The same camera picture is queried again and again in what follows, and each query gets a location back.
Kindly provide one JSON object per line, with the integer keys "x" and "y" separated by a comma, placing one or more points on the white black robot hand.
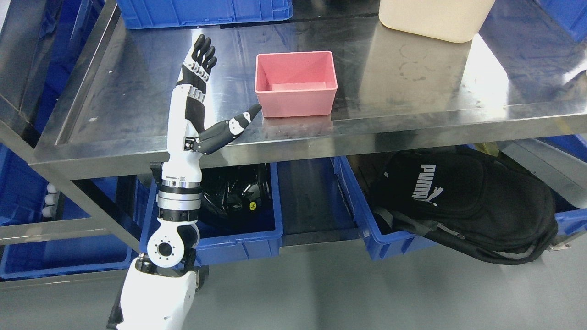
{"x": 187, "y": 138}

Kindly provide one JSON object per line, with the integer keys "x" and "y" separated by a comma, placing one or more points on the pink plastic storage box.
{"x": 296, "y": 84}

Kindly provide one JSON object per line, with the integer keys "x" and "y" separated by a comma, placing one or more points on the steel shelf rack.
{"x": 22, "y": 74}

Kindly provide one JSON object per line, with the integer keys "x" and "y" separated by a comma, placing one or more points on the beige plastic container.
{"x": 456, "y": 21}

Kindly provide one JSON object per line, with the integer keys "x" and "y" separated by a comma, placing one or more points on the black helmet in bin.
{"x": 234, "y": 195}

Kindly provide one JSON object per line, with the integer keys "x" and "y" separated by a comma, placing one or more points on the blue bin under table left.
{"x": 260, "y": 238}

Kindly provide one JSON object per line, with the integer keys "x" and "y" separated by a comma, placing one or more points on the blue bin under table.
{"x": 383, "y": 242}
{"x": 260, "y": 238}

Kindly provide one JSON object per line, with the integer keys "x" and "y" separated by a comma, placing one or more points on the blue bin on table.
{"x": 145, "y": 14}

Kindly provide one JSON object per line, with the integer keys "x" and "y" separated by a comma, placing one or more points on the blue bin under table right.
{"x": 383, "y": 242}

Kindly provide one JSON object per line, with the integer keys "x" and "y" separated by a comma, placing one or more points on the black Puma backpack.
{"x": 468, "y": 201}

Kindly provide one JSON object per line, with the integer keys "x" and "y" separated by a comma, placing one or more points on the stainless steel table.
{"x": 516, "y": 79}

